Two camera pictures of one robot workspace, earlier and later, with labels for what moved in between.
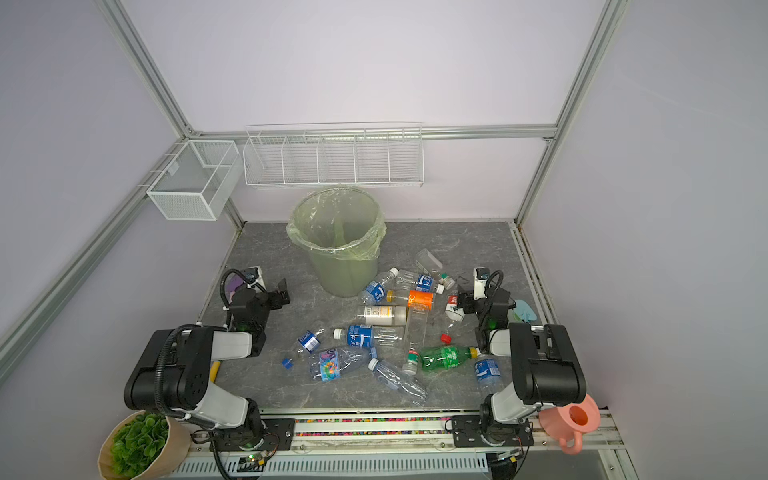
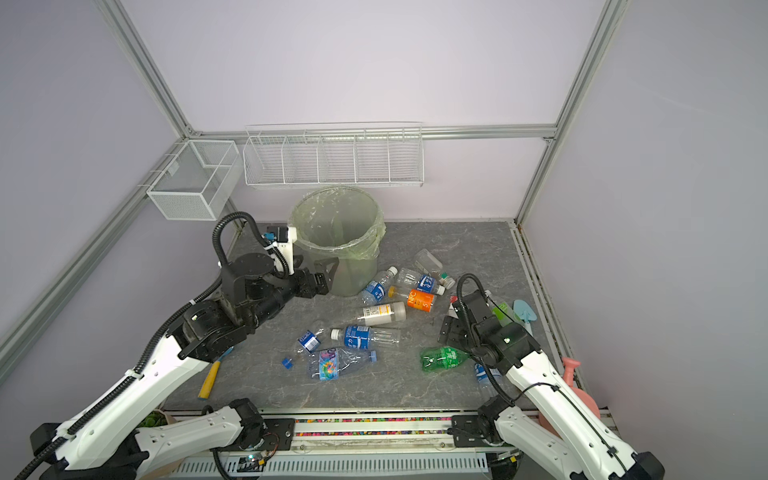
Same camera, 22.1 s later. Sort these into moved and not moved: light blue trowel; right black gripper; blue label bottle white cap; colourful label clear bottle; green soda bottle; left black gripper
Moved: right black gripper; left black gripper
Not moved: blue label bottle white cap; light blue trowel; colourful label clear bottle; green soda bottle
